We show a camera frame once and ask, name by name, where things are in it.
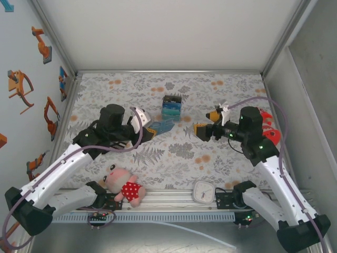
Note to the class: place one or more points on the blue card holder wallet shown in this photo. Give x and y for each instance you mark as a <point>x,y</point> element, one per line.
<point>163,127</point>

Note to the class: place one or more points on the blue card box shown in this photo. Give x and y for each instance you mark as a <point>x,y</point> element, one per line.
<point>171,118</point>

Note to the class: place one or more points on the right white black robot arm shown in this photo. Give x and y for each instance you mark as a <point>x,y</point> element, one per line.
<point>279,184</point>

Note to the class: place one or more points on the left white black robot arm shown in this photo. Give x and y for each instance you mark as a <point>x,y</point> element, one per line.
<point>65,163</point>

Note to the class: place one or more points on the teal credit card stack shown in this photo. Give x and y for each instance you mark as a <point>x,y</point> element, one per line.
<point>171,115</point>

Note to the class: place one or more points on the blue credit card stack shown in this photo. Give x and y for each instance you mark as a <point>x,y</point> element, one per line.
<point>171,106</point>

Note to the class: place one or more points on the black credit card stack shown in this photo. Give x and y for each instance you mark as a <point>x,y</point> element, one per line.
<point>172,100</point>

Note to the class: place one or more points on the red plush toy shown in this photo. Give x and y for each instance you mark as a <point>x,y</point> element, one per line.
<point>271,134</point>

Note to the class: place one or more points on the floral tablecloth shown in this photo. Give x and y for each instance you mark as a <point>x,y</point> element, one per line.
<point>168,163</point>

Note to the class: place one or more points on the pink plush toy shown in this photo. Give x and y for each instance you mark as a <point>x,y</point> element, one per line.
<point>123,182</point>

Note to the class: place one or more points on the white square clock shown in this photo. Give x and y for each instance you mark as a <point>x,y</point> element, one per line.
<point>202,192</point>

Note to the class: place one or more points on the blue orange machine sticker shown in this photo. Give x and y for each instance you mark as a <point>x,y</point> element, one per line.
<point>62,79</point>

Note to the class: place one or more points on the wide aluminium base extrusion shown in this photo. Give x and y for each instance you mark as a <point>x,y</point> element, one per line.
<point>168,200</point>

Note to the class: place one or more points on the round black controller board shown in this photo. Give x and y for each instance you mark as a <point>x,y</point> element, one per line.
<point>245,220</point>

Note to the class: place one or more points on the small circuit board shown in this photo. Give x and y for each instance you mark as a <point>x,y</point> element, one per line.
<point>98,216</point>

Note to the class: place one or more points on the orange claw machine sticker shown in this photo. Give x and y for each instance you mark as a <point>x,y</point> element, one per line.
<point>15,84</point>

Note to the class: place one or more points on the thin white tube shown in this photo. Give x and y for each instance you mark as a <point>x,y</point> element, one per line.
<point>210,237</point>

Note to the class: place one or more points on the orange block sticker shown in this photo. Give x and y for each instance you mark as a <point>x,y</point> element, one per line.
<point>2,139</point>

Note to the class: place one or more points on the aluminium frame bar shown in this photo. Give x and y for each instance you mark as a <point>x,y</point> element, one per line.
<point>61,131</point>
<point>55,39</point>
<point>168,71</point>
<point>284,39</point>

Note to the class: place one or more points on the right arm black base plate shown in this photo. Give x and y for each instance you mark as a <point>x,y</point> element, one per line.
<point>223,201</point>

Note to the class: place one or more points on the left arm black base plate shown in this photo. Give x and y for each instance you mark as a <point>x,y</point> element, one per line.
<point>111,205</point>

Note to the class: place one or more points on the blue wall sticker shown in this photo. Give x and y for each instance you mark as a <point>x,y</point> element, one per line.
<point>9,8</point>

